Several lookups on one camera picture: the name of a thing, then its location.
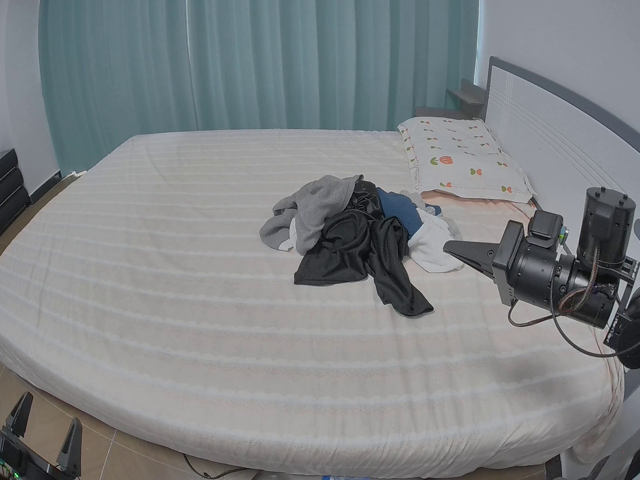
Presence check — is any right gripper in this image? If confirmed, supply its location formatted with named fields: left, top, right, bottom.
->
left=443, top=219, right=618, bottom=330

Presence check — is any bed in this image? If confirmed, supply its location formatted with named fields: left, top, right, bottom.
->
left=0, top=56, right=640, bottom=480

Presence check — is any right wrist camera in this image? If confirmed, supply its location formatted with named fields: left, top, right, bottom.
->
left=526, top=209, right=571, bottom=255

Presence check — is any dark blue garment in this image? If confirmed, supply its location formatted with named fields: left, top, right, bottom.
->
left=376, top=188, right=445, bottom=239

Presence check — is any black shiny garment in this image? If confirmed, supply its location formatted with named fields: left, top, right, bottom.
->
left=347, top=180, right=386, bottom=219

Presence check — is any black chest of drawers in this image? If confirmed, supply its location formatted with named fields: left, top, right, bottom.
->
left=0, top=149, right=33, bottom=236

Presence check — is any black T-shirt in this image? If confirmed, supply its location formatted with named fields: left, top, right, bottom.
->
left=293, top=209, right=435, bottom=318

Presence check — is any black cable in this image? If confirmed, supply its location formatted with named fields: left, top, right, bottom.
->
left=507, top=248, right=621, bottom=359
left=182, top=452, right=246, bottom=480

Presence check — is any blue-green curtain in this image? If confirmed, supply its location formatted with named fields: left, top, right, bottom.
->
left=187, top=0, right=483, bottom=133
left=39, top=0, right=193, bottom=176

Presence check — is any white printed pillow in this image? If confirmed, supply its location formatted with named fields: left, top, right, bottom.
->
left=397, top=116, right=535, bottom=204

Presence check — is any white garment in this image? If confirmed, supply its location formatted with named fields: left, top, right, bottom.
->
left=402, top=192, right=465, bottom=273

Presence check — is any grey garment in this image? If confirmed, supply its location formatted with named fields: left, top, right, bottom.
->
left=259, top=174, right=364, bottom=255

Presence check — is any grey bedside table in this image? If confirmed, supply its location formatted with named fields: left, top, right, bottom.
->
left=415, top=79, right=488, bottom=119

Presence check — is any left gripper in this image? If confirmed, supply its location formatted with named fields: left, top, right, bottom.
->
left=0, top=392, right=84, bottom=480

